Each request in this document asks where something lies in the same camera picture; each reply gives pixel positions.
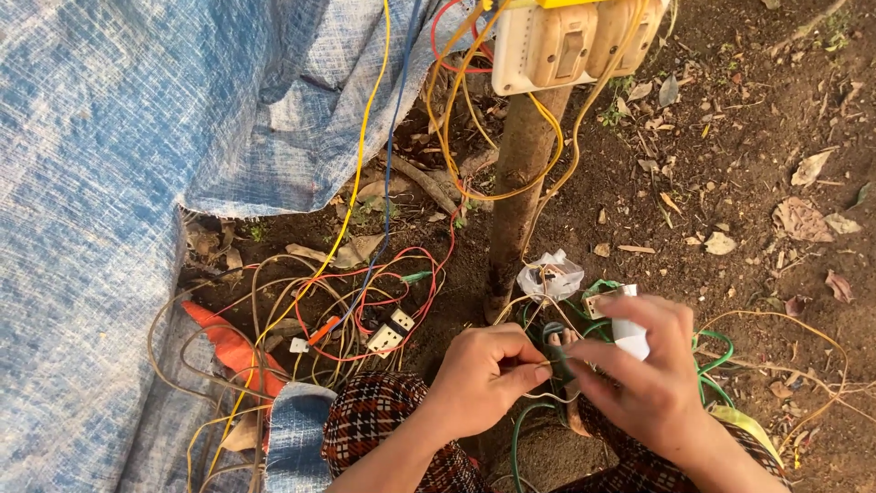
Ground clear plastic bag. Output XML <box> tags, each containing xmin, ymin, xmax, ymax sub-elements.
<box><xmin>516</xmin><ymin>248</ymin><xmax>586</xmax><ymax>302</ymax></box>

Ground beige socket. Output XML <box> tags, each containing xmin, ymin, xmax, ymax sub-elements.
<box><xmin>582</xmin><ymin>291</ymin><xmax>622</xmax><ymax>320</ymax></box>

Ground person's right hand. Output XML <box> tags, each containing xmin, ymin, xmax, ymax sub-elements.
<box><xmin>565</xmin><ymin>294</ymin><xmax>707</xmax><ymax>456</ymax></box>

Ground cream switch board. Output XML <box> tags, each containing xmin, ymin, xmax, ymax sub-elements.
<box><xmin>490</xmin><ymin>0</ymin><xmax>670</xmax><ymax>97</ymax></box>

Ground tangle of brown wires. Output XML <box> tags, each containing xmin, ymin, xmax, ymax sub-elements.
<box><xmin>147</xmin><ymin>253</ymin><xmax>447</xmax><ymax>493</ymax></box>

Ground yellow plastic strip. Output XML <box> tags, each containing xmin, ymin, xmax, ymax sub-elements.
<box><xmin>710</xmin><ymin>404</ymin><xmax>785</xmax><ymax>468</ymax></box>

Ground orange plastic sheet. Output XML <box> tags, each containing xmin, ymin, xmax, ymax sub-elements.
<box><xmin>180</xmin><ymin>300</ymin><xmax>288</xmax><ymax>401</ymax></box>

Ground tan wire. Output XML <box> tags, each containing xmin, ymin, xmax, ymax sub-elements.
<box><xmin>694</xmin><ymin>309</ymin><xmax>876</xmax><ymax>453</ymax></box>

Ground checkered trousers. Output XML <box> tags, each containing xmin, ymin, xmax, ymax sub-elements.
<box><xmin>322</xmin><ymin>372</ymin><xmax>791</xmax><ymax>493</ymax></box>

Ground blue wire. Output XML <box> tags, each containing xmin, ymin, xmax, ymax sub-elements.
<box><xmin>328</xmin><ymin>0</ymin><xmax>422</xmax><ymax>338</ymax></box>

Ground red wire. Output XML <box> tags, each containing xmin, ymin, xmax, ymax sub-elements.
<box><xmin>430</xmin><ymin>0</ymin><xmax>495</xmax><ymax>75</ymax></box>
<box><xmin>294</xmin><ymin>199</ymin><xmax>458</xmax><ymax>364</ymax></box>

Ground green wire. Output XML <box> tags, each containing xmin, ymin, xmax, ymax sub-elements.
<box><xmin>510</xmin><ymin>279</ymin><xmax>737</xmax><ymax>493</ymax></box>

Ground blue woven tarp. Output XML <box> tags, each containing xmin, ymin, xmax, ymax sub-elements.
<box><xmin>0</xmin><ymin>0</ymin><xmax>494</xmax><ymax>493</ymax></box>

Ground wooden post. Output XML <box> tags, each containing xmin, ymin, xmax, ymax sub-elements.
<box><xmin>483</xmin><ymin>85</ymin><xmax>573</xmax><ymax>324</ymax></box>

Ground white plastic piece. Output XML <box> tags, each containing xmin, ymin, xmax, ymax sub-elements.
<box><xmin>611</xmin><ymin>284</ymin><xmax>651</xmax><ymax>362</ymax></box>

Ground thin beige wire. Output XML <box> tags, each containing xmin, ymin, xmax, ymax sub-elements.
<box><xmin>493</xmin><ymin>293</ymin><xmax>617</xmax><ymax>405</ymax></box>

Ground yellow plastic part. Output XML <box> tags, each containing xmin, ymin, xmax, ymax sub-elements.
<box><xmin>482</xmin><ymin>0</ymin><xmax>611</xmax><ymax>11</ymax></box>

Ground long yellow wire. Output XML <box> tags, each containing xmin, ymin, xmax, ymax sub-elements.
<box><xmin>186</xmin><ymin>0</ymin><xmax>392</xmax><ymax>493</ymax></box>

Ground person's left hand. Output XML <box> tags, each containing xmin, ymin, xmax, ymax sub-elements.
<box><xmin>423</xmin><ymin>323</ymin><xmax>554</xmax><ymax>442</ymax></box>

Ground looped yellow wires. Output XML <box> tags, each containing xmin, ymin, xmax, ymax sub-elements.
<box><xmin>424</xmin><ymin>0</ymin><xmax>651</xmax><ymax>257</ymax></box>

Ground orange handled screwdriver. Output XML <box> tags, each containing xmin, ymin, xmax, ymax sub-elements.
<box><xmin>307</xmin><ymin>315</ymin><xmax>342</xmax><ymax>346</ymax></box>

